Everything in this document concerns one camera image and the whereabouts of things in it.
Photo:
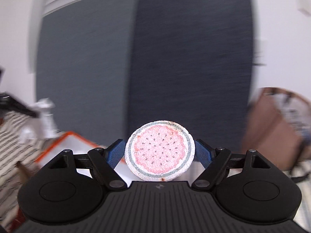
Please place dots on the striped bed sheet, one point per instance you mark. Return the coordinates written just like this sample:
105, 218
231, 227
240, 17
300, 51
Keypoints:
11, 153

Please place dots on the brown paper shopping bag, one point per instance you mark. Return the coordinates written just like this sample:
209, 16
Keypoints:
278, 126

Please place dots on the light grey headboard panel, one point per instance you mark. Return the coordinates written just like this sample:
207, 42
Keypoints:
82, 66

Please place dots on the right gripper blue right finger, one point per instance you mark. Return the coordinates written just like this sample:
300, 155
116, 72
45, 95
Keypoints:
215, 163

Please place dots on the dark blue headboard panel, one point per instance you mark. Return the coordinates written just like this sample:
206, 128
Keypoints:
192, 64

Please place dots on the orange cardboard box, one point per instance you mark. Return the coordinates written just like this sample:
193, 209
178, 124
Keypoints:
80, 145

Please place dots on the white crumpled tissue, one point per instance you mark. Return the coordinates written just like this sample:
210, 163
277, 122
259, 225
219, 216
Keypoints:
42, 126

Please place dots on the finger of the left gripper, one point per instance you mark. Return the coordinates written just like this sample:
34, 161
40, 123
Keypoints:
9, 103

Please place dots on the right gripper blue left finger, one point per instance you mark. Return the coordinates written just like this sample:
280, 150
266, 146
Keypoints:
104, 162

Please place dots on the round watermelon pattern sponge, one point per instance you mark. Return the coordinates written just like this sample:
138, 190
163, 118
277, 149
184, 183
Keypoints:
159, 151

